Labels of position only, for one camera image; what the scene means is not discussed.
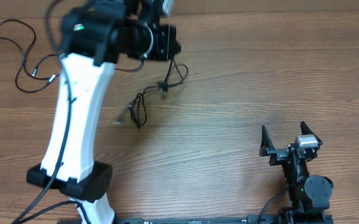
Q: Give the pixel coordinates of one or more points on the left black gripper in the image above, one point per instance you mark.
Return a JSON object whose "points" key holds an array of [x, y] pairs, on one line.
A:
{"points": [[166, 35]]}

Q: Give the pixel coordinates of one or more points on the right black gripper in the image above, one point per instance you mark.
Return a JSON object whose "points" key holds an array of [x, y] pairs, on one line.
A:
{"points": [[279, 155]]}

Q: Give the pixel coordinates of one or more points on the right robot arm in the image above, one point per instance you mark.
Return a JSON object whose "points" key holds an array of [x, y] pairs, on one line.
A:
{"points": [[309, 195]]}

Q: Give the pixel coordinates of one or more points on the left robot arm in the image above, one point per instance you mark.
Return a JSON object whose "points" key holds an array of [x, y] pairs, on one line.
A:
{"points": [[93, 37]]}

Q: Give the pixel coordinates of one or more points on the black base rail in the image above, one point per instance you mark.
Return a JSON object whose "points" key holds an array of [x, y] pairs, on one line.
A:
{"points": [[250, 219]]}

